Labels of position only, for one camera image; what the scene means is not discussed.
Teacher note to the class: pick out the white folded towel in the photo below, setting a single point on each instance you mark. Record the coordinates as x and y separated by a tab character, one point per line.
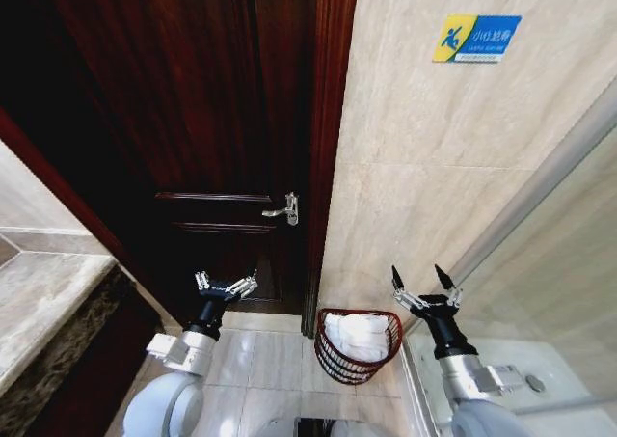
356	335

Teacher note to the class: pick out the marble vanity counter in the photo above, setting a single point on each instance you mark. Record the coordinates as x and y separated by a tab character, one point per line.
43	302

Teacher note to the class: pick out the round metal floor drain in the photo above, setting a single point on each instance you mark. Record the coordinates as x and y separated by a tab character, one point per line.
535	383

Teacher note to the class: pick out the dark wooden door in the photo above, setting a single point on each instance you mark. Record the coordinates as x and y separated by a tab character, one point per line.
183	118

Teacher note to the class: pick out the glass shower partition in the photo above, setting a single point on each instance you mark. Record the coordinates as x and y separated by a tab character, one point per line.
554	273

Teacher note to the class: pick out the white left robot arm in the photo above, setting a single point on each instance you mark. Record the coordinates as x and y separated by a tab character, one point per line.
159	403

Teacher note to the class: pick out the dark wooden door frame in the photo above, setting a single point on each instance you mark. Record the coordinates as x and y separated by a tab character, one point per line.
330	118

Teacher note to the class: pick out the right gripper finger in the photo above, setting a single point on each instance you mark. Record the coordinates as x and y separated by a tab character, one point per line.
446	281
399	282

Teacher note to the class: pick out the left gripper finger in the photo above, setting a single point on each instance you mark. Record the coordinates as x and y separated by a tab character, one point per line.
240	285
203	282

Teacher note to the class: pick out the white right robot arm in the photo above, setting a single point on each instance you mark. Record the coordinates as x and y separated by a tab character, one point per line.
482	384

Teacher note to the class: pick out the blue yellow caution sign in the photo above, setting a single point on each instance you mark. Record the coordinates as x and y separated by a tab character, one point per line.
474	39

